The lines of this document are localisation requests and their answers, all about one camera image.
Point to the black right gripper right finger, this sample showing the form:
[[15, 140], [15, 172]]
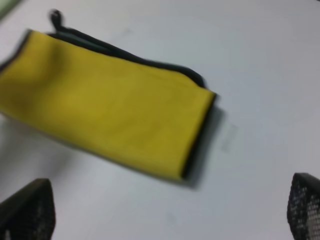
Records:
[[303, 208]]

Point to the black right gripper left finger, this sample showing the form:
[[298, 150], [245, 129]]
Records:
[[29, 214]]

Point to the yellow towel with black trim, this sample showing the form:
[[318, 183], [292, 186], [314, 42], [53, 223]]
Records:
[[146, 115]]

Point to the light green plastic tray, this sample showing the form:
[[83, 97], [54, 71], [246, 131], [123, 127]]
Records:
[[6, 6]]

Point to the clear tape strip on table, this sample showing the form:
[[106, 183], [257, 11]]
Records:
[[229, 138]]

